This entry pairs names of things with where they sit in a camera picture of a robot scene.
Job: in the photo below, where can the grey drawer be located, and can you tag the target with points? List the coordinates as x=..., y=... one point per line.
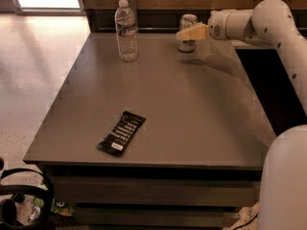
x=155, y=217
x=153, y=192

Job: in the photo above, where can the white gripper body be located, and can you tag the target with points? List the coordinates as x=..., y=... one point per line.
x=217, y=25

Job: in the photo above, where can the green snack bag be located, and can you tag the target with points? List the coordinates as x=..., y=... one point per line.
x=58, y=207

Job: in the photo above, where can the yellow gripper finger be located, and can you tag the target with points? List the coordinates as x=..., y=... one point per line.
x=198, y=31

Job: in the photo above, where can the upper grey drawer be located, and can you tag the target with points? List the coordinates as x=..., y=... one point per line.
x=153, y=192

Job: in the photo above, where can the clear plastic water bottle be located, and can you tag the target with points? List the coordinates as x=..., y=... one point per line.
x=126, y=32

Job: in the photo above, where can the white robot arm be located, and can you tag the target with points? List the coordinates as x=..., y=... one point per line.
x=278, y=70

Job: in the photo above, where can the lower grey drawer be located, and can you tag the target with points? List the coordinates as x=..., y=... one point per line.
x=155, y=217

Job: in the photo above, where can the black rxbar chocolate bar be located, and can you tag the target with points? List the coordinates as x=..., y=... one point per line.
x=121, y=134

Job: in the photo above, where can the black headphones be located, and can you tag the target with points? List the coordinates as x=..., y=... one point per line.
x=17, y=193

